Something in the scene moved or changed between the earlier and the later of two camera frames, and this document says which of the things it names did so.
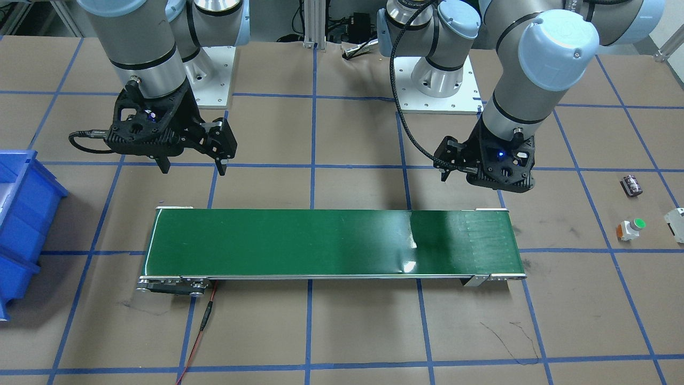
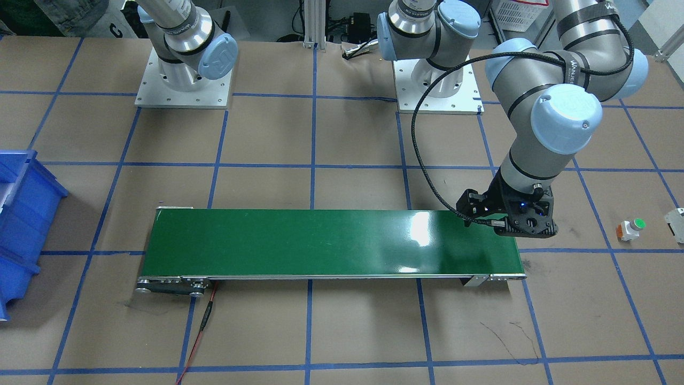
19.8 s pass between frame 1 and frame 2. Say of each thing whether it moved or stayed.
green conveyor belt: stayed
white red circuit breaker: stayed
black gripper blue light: moved
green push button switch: stayed
